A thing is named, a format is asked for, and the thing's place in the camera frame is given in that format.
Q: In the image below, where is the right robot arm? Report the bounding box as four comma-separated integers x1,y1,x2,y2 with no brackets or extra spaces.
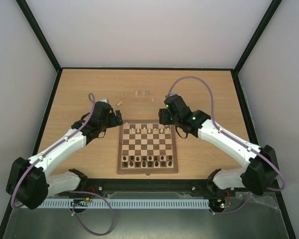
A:
158,94,278,196

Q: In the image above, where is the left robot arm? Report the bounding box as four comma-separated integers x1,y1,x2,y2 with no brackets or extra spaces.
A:
6,99,123,209

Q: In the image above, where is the wooden chess board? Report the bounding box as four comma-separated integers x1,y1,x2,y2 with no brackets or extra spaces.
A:
117,119,178,175

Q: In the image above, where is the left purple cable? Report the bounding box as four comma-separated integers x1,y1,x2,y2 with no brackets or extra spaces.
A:
10,93,115,235

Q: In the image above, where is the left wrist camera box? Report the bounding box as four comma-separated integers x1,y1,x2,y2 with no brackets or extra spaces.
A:
99,98,109,103

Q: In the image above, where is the black aluminium rail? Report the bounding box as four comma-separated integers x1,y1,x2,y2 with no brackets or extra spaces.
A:
82,178,240,193

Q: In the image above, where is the white slotted cable duct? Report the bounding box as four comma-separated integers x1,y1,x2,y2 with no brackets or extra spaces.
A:
39,199,209,210

